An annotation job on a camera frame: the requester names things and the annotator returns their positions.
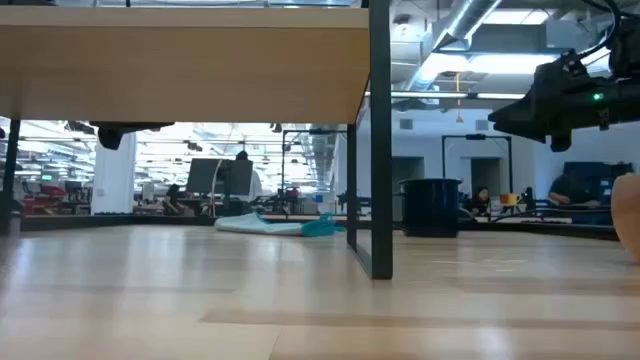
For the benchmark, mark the black metal station frame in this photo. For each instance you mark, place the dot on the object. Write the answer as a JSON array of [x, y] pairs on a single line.
[[444, 160], [283, 165]]

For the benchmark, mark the white pillar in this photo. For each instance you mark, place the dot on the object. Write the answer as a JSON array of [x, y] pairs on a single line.
[[114, 172]]

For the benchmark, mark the small grey cylinder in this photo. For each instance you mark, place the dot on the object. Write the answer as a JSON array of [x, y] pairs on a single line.
[[14, 224]]

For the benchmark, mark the wooden shelf with black frame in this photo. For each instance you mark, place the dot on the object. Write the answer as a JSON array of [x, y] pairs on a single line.
[[381, 150]]

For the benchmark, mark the white cloth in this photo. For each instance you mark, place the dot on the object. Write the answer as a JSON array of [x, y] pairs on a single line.
[[255, 225]]

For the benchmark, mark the red equipment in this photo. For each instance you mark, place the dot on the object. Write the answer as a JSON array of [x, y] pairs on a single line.
[[47, 200]]

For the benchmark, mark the person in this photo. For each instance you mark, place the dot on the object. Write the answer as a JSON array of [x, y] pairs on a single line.
[[175, 201], [254, 182], [481, 201], [572, 191]]

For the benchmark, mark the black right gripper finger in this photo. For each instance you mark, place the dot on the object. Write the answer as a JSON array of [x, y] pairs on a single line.
[[515, 117]]

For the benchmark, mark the silver ceiling duct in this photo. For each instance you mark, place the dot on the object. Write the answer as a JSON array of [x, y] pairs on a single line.
[[462, 22]]

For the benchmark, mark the dark computer monitors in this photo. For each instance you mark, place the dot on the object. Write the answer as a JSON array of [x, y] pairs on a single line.
[[217, 176]]

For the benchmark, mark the yellow hanging pendant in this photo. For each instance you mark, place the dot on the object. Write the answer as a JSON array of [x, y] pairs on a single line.
[[458, 117]]

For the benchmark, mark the black table edge rail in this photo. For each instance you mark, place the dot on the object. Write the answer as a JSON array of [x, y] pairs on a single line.
[[125, 221]]

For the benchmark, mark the light wooden shelf board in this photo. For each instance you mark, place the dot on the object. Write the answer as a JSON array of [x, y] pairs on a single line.
[[180, 65]]

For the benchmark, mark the grey wall vent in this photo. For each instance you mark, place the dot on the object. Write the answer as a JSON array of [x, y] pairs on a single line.
[[406, 124], [481, 125]]

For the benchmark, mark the long ceiling strip light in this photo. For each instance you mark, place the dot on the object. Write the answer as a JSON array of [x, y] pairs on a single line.
[[440, 94]]

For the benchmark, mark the blue bin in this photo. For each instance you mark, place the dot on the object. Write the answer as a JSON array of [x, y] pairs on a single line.
[[612, 175]]

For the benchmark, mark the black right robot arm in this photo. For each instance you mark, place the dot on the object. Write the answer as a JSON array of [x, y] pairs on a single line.
[[626, 47]]

